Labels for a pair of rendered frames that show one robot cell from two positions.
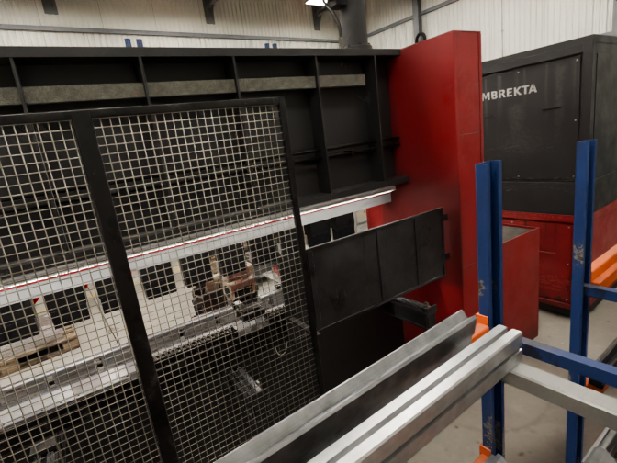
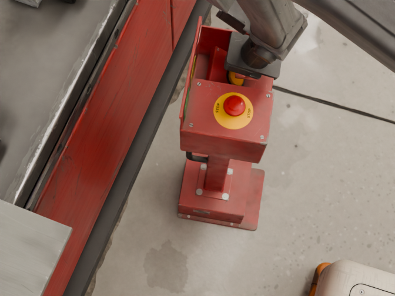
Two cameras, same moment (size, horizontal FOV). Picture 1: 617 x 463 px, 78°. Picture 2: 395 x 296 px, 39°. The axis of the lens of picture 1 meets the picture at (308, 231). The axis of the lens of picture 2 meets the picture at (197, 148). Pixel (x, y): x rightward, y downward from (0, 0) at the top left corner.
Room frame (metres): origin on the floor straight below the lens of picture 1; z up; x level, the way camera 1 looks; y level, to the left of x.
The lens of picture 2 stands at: (2.65, 0.39, 1.70)
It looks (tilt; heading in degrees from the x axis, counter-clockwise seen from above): 71 degrees down; 139
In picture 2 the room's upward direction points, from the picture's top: 3 degrees clockwise
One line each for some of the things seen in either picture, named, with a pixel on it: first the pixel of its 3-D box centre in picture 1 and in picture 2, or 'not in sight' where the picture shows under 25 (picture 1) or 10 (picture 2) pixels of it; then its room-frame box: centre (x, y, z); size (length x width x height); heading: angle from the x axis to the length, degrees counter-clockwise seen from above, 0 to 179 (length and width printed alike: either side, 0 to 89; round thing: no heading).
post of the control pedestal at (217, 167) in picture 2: not in sight; (219, 153); (2.36, 0.72, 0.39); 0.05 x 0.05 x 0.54; 42
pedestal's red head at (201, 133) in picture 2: not in sight; (230, 93); (2.36, 0.72, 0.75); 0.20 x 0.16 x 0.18; 132
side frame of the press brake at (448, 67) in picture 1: (420, 224); not in sight; (2.62, -0.79, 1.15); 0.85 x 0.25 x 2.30; 31
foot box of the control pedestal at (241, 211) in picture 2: not in sight; (223, 188); (2.38, 0.74, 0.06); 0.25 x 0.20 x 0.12; 42
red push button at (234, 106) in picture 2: not in sight; (233, 108); (2.40, 0.69, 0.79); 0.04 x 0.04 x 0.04
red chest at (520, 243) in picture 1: (487, 292); not in sight; (2.74, -1.33, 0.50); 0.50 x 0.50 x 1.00; 31
